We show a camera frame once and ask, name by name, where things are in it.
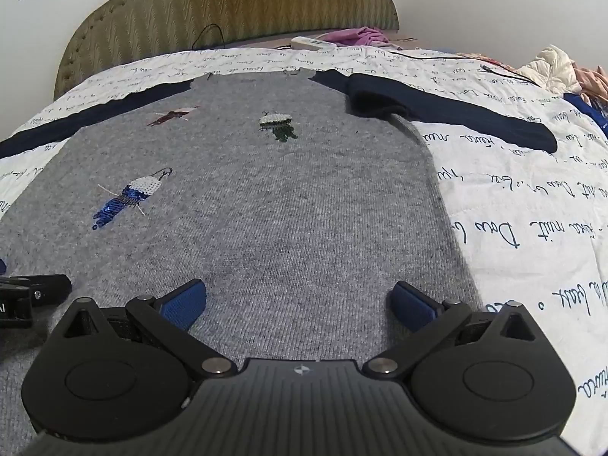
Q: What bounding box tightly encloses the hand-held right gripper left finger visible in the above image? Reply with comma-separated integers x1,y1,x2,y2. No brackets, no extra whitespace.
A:
50,279,238,381

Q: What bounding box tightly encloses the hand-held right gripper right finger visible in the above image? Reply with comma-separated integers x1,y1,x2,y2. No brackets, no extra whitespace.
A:
363,281,552,381

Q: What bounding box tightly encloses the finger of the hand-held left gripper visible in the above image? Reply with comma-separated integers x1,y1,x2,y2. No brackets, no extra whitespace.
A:
0,273,73,308

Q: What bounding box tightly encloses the grey sweater with navy sleeves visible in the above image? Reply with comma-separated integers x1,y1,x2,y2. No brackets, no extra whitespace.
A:
0,67,559,456

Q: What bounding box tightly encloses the white blanket with script print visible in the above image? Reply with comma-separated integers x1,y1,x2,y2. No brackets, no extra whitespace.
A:
0,45,608,438

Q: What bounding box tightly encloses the red patterned cloth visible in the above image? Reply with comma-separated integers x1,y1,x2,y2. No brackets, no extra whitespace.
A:
455,51,505,69

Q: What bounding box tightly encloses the blue cloth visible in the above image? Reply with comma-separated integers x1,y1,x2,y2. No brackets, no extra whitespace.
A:
563,92,608,130

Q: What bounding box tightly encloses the pink cloth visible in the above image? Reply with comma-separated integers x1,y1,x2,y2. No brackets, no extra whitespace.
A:
323,26,402,51

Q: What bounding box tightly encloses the cream puffy jacket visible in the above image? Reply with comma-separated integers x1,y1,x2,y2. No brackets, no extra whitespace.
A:
515,45,583,96

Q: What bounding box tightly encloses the white remote control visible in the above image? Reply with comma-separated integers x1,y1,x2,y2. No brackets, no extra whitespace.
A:
291,36,336,51

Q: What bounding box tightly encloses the peach clothing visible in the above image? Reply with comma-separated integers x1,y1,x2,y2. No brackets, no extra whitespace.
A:
572,64,608,110

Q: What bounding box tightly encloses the olive padded headboard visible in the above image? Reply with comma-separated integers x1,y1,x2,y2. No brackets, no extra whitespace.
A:
53,0,400,100

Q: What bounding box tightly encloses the thin black cable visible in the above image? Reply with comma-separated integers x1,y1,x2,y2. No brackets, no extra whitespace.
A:
194,24,227,51

